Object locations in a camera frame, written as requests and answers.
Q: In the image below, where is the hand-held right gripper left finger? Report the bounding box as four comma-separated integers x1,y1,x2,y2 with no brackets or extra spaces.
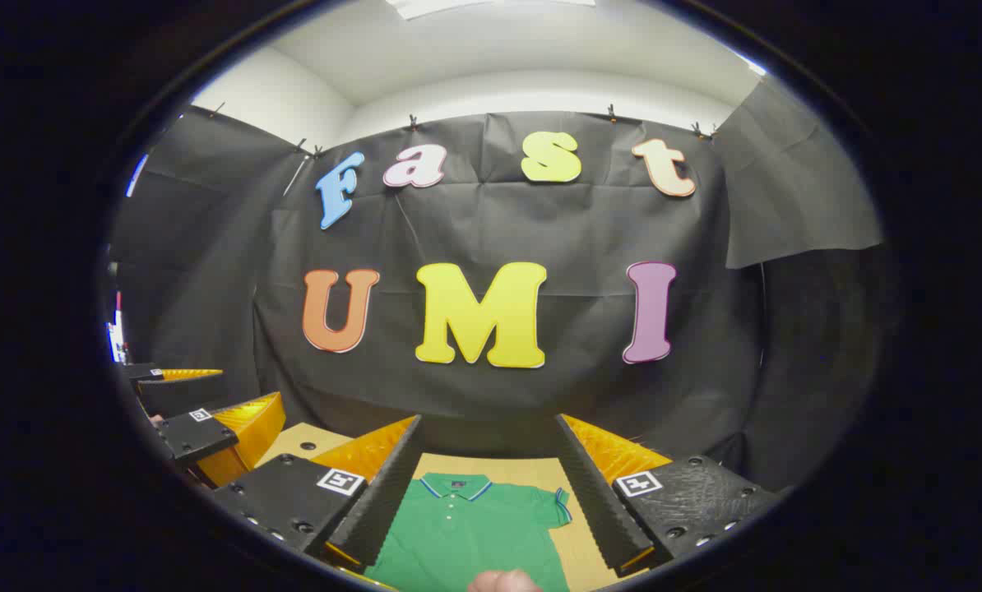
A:
211,414,427,575

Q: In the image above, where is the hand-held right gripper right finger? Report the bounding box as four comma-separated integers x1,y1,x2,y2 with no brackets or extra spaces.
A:
554,413,785,577

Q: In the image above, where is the green T-shirt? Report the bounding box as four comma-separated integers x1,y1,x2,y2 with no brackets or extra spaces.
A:
364,472,575,592

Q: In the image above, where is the black backdrop cloth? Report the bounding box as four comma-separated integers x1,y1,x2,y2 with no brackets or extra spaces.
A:
104,78,888,496

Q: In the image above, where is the row of black backdrop clips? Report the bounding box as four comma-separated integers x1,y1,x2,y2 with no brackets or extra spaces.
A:
207,102,719,159

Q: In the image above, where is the ceiling light panel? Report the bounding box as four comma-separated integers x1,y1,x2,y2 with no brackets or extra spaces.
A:
386,0,597,21

